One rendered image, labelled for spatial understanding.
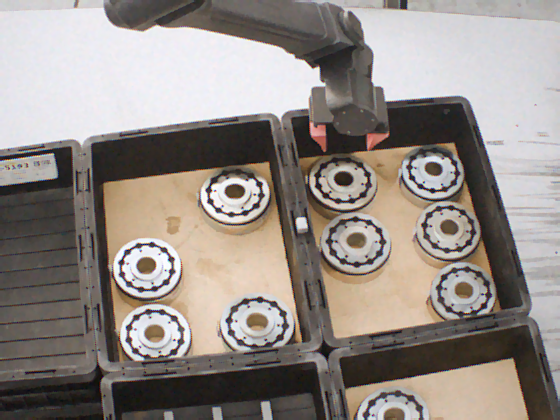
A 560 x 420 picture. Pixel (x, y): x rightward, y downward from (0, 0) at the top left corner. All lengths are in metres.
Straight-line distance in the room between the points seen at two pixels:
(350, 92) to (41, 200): 0.57
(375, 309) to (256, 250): 0.20
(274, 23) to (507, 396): 0.64
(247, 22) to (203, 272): 0.52
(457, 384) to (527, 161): 0.55
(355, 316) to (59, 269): 0.44
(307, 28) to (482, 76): 0.79
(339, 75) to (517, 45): 0.80
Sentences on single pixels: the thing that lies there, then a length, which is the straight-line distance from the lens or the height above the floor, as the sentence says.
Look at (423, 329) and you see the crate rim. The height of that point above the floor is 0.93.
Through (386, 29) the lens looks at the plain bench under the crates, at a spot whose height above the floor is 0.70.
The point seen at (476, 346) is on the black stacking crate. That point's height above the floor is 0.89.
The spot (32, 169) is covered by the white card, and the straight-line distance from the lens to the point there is 1.66.
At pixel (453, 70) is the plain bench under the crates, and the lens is 2.03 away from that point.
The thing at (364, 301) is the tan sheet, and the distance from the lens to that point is 1.57.
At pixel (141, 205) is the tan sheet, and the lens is 1.66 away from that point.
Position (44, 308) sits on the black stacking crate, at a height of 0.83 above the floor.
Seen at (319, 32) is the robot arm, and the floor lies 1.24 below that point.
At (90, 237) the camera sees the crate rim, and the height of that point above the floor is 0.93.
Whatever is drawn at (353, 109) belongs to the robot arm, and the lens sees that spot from 1.36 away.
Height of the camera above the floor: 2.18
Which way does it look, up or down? 55 degrees down
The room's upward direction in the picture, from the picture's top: 1 degrees clockwise
